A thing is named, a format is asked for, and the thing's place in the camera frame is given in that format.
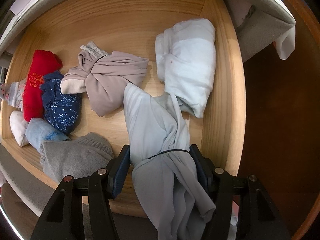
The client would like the grey ribbed knit garment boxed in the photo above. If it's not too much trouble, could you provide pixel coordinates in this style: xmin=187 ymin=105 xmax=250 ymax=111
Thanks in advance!
xmin=40 ymin=132 xmax=114 ymax=183

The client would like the light grey garment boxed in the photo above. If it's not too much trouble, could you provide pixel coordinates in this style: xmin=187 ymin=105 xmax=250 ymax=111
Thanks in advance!
xmin=124 ymin=84 xmax=215 ymax=239

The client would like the navy blue patterned underwear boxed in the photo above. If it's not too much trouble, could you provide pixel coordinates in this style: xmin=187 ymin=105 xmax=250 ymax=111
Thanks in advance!
xmin=40 ymin=70 xmax=81 ymax=134

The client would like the wooden drawer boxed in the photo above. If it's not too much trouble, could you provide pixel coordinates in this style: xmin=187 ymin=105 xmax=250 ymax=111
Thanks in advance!
xmin=0 ymin=0 xmax=247 ymax=218

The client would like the light blue rolled garment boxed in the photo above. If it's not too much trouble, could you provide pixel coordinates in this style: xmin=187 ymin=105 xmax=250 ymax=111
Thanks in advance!
xmin=25 ymin=118 xmax=69 ymax=153

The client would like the floral white small garment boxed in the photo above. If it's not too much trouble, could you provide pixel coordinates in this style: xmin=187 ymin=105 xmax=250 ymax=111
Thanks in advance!
xmin=1 ymin=78 xmax=27 ymax=111

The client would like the taupe tied garment bundle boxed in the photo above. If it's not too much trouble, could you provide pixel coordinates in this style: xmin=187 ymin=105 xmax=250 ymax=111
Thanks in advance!
xmin=60 ymin=41 xmax=149 ymax=116

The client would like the red folded garment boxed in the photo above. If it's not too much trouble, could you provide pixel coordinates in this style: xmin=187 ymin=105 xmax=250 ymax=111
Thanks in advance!
xmin=23 ymin=50 xmax=62 ymax=122

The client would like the pale blue folded garment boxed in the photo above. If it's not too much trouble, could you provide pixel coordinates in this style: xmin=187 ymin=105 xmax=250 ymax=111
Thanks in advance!
xmin=155 ymin=18 xmax=216 ymax=118

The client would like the grey white nightstand cabinet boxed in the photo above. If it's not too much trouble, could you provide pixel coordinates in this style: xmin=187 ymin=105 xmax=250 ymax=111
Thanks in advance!
xmin=1 ymin=0 xmax=296 ymax=61

